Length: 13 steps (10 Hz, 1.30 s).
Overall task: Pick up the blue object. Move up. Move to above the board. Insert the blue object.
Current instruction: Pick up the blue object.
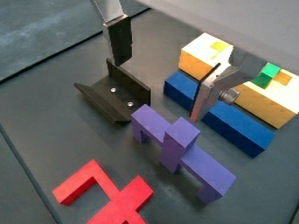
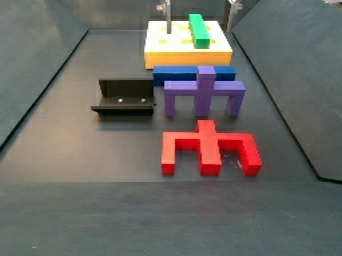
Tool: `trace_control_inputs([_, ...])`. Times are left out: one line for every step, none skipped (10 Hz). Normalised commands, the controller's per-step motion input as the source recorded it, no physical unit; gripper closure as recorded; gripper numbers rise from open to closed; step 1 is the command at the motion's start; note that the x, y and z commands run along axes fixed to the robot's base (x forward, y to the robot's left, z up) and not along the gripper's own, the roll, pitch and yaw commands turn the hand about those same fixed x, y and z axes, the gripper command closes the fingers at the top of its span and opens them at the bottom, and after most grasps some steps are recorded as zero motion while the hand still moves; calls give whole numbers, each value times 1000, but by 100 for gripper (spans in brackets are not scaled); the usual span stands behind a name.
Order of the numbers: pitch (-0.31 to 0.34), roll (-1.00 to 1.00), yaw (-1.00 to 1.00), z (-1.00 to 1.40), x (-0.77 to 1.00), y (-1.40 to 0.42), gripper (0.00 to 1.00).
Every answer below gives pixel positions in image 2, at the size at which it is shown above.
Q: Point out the purple three-legged block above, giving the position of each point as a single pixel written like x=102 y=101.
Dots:
x=203 y=88

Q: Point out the green bar block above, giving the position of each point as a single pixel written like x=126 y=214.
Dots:
x=199 y=34

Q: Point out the yellow slotted board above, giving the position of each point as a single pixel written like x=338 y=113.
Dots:
x=172 y=48

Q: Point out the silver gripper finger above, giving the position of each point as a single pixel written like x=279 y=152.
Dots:
x=163 y=7
x=235 y=6

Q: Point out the blue bar block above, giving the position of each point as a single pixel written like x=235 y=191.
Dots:
x=186 y=73

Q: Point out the black angle bracket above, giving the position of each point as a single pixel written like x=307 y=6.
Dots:
x=126 y=95

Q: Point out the red three-legged block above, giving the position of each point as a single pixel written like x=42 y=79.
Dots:
x=209 y=143

